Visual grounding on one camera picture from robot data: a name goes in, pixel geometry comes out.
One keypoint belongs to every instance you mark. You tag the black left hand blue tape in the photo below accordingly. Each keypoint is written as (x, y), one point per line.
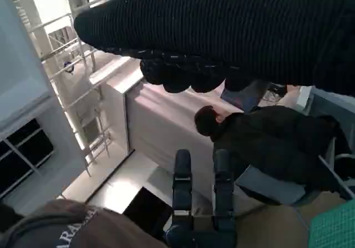
(183, 192)

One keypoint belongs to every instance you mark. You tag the black knitted gloved right hand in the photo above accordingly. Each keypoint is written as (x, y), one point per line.
(222, 31)

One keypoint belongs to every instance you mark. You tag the black flat panel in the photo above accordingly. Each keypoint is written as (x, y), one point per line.
(147, 209)

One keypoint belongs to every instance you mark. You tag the grey blue seat chair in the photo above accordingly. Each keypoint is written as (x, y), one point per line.
(266, 187)

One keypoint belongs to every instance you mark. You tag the tall white cabinet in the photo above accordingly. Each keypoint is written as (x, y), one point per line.
(116, 115)

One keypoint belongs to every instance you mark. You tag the person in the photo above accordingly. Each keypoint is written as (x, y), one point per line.
(277, 142)
(83, 231)

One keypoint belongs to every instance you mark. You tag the grey white desk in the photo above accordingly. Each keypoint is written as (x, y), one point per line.
(327, 103)

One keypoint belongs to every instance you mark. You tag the black shelf unit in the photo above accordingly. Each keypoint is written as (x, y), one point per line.
(33, 148)

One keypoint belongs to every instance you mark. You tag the green cutting mat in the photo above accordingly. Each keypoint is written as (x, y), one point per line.
(338, 228)

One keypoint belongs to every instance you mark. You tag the metal pipe frame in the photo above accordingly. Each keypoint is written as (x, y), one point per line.
(91, 60)

